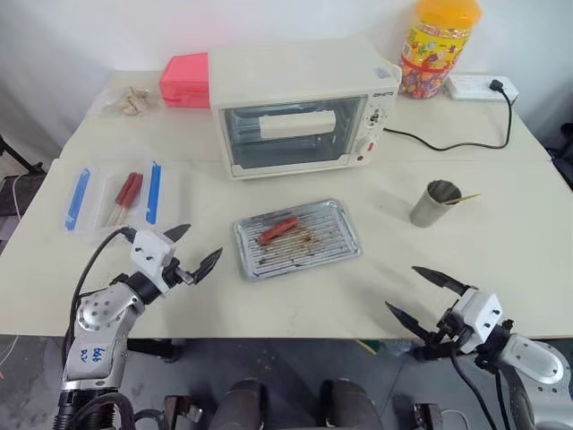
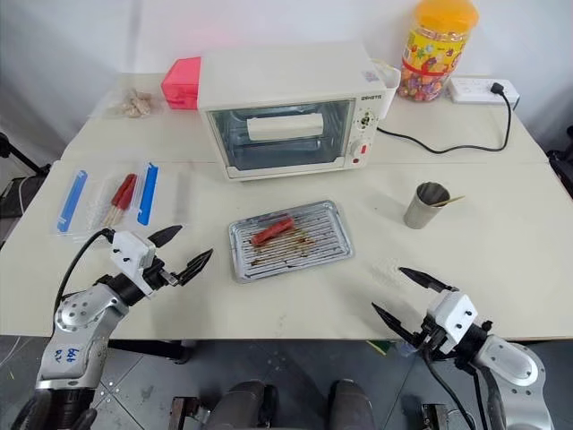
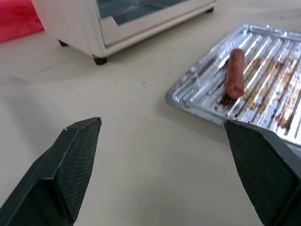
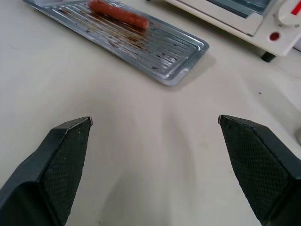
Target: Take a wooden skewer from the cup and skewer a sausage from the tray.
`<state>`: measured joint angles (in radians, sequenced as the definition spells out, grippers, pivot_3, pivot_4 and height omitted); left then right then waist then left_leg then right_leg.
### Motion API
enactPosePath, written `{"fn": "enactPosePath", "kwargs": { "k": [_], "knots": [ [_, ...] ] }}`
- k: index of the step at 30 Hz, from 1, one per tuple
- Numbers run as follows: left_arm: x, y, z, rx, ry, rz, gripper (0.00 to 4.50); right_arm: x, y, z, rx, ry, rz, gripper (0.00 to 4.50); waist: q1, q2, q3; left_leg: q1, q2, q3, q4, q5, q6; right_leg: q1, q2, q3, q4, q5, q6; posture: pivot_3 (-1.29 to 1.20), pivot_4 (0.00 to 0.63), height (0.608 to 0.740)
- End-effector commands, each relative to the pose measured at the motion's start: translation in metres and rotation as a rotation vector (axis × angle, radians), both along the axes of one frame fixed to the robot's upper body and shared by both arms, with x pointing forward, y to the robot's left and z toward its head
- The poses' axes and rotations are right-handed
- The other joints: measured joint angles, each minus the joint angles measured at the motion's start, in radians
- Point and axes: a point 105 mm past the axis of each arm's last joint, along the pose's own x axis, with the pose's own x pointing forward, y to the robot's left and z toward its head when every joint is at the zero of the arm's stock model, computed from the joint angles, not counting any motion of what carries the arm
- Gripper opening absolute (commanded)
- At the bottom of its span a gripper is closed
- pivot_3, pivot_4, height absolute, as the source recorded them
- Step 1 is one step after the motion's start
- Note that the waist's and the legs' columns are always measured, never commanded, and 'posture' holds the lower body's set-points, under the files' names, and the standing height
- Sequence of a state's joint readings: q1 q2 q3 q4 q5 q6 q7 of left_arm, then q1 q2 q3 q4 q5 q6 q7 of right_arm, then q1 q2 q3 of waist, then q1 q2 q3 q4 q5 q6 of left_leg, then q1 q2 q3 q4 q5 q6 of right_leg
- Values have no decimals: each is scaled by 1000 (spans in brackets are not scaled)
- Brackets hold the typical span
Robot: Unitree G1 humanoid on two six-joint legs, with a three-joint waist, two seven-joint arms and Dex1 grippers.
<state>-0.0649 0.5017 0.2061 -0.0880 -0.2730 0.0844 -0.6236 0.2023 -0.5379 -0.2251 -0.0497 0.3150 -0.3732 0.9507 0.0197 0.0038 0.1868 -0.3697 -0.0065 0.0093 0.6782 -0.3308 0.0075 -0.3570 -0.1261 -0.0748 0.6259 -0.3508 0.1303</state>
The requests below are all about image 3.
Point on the white toaster oven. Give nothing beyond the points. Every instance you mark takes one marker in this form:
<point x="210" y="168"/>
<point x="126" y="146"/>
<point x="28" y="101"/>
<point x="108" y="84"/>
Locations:
<point x="122" y="23"/>

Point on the red cloth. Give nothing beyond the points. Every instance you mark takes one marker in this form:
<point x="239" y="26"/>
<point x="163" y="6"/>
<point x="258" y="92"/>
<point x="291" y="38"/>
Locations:
<point x="16" y="17"/>

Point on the ribbed silver baking tray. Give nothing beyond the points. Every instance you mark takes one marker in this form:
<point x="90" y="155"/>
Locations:
<point x="249" y="77"/>

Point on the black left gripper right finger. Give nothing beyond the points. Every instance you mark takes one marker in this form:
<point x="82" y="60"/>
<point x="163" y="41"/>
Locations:
<point x="263" y="169"/>

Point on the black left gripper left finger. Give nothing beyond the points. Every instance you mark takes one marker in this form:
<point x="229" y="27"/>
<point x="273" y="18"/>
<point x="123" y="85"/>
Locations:
<point x="58" y="174"/>

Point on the brown sausage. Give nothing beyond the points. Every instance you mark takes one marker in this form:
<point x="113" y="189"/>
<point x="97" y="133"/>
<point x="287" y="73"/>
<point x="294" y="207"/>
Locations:
<point x="234" y="73"/>

